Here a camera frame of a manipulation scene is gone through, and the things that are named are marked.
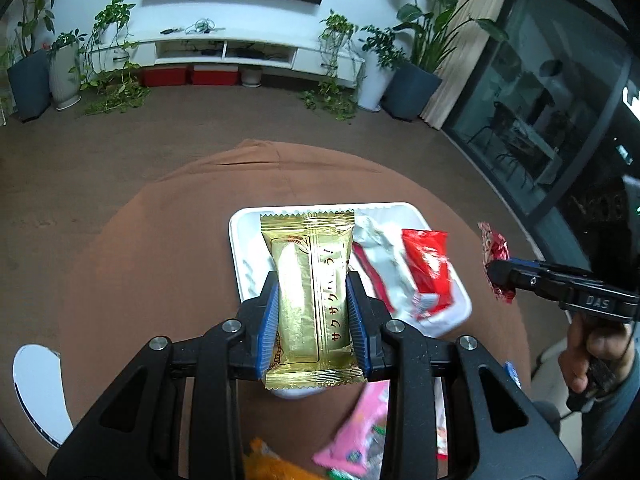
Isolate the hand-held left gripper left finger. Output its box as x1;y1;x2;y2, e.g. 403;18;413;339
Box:
47;270;281;480

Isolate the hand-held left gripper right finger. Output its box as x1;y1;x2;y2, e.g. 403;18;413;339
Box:
346;270;581;480

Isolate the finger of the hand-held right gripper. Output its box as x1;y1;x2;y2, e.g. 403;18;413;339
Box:
507;257;591;283
486;260;566;306

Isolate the small dark red snack packet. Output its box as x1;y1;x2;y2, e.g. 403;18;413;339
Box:
477;221;516;304

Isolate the gold foil snack packet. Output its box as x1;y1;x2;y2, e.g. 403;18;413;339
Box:
260;208;368;391

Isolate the white red striped snack packet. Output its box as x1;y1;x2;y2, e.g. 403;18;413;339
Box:
350;216;426;321

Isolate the large red chip bag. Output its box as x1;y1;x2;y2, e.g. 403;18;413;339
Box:
401;228;456;321

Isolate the white plastic tray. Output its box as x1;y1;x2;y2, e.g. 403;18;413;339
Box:
228;202;473;401

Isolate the pink snack packet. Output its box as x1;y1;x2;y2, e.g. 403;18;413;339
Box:
312;380;391;476

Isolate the white snack packet red print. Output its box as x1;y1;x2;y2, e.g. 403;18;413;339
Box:
435;377;451;461

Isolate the orange snack packet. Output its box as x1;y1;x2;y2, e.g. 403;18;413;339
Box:
243;437;326;480

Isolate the person's right forearm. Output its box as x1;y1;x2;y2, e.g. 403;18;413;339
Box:
575;365;640;480

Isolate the person's right hand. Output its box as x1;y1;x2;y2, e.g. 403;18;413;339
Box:
557;310;633;395

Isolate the white outdoor table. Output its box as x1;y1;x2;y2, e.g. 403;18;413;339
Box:
505;120;563;176

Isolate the black outdoor chair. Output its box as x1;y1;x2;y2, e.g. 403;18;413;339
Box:
472;101;526;161

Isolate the glass sliding door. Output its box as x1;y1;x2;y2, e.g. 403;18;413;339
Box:
445;0;640;271

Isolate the dark blue plant pot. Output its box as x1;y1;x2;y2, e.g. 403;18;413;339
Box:
6;50;52;122
382;61;443;122

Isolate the beige curtain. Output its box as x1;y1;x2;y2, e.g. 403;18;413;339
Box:
420;0;516;131

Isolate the white smooth plant pot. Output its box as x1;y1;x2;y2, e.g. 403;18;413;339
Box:
357;60;396;112

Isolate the white round stool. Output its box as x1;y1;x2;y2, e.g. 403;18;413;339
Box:
12;344;76;451

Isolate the red storage box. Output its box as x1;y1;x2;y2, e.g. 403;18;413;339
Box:
190;65;240;86
140;65;190;87

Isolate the large broad-leaf plant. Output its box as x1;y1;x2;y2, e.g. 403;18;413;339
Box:
382;0;511;73

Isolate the bushy umbrella plant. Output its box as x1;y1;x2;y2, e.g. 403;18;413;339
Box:
359;24;406;71

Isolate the white floating media cabinet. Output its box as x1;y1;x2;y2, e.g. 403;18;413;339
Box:
117;35;366;78

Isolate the trailing pothos plant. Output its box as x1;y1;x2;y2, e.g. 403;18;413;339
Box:
80;0;151;116
300;9;366;122

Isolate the white ribbed plant pot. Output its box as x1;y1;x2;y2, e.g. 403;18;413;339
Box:
48;42;82;111

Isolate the small plant with red flower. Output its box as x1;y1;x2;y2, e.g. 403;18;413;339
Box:
47;30;88;53

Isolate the tall branching green plant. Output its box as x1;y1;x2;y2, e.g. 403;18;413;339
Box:
0;0;58;56

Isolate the tangle of cables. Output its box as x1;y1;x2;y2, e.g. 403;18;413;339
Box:
182;19;226;36

